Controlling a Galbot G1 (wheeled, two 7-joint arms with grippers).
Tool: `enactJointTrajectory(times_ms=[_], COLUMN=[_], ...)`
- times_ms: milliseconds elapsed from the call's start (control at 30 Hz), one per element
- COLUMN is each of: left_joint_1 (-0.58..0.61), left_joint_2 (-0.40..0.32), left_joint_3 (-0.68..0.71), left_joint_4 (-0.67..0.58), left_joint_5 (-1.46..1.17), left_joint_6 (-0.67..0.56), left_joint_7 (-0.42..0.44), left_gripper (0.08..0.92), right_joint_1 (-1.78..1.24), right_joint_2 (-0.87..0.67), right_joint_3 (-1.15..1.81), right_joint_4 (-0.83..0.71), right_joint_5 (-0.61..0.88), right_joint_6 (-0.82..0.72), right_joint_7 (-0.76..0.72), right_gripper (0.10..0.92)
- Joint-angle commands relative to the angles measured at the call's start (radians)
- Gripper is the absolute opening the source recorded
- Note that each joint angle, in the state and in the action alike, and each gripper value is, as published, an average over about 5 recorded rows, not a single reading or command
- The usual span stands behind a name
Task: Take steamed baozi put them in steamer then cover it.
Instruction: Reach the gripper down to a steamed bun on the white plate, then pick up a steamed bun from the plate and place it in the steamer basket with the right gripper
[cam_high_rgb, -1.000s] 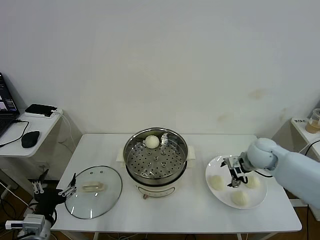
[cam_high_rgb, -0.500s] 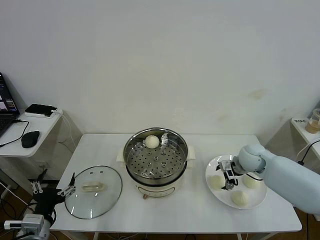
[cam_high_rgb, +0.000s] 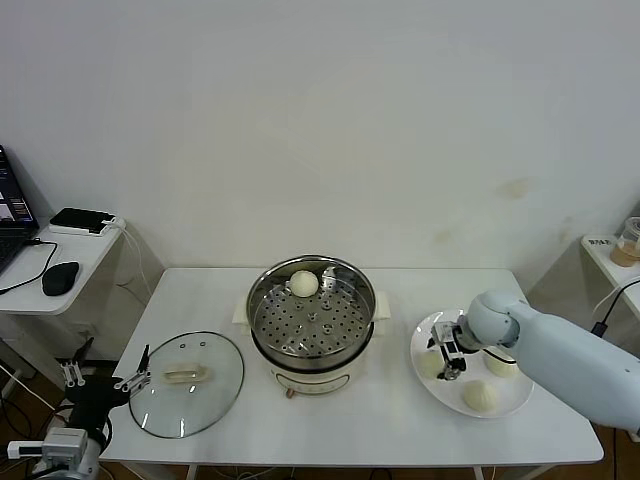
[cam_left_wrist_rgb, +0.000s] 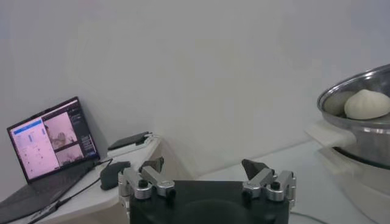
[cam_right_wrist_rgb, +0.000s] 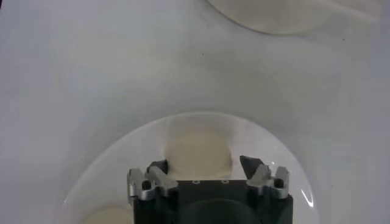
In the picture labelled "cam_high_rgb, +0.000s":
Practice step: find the large white plate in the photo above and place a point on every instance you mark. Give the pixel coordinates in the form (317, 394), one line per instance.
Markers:
(505, 402)

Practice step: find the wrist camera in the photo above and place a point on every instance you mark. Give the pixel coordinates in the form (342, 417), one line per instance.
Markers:
(446, 336)
(65, 446)

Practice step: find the white steamed baozi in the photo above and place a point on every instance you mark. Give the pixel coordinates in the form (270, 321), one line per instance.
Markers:
(304, 284)
(502, 369)
(428, 366)
(481, 396)

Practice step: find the perforated stainless steel steamer basket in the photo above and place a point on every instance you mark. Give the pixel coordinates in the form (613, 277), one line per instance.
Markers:
(312, 332)

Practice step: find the black computer mouse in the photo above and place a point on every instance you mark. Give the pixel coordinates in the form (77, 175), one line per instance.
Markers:
(60, 277)

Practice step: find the black smartphone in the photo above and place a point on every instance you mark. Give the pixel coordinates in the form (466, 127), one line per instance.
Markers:
(79, 219)

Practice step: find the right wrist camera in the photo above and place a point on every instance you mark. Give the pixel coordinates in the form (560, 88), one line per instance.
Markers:
(446, 336)

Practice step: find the white side table with cup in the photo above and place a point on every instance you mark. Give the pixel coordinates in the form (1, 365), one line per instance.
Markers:
(602, 254)

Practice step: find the clear plastic cup brown drink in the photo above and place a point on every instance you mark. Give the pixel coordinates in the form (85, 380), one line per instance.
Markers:
(627, 255)

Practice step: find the white wall socket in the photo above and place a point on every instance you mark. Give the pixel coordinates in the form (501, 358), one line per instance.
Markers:
(86, 330)

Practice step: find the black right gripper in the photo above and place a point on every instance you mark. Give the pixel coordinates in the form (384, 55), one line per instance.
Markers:
(456, 361)

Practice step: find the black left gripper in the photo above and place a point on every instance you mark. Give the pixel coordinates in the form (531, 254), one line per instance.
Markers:
(95, 392)

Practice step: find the white side table with laptop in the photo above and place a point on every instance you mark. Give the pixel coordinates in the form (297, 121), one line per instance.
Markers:
(30, 300)

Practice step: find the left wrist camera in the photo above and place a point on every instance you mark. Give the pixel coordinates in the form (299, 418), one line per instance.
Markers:
(65, 446)

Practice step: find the black laptop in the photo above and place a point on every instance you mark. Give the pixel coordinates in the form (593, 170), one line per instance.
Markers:
(10, 210)

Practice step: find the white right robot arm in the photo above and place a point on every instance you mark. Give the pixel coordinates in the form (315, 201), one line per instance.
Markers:
(560, 360)

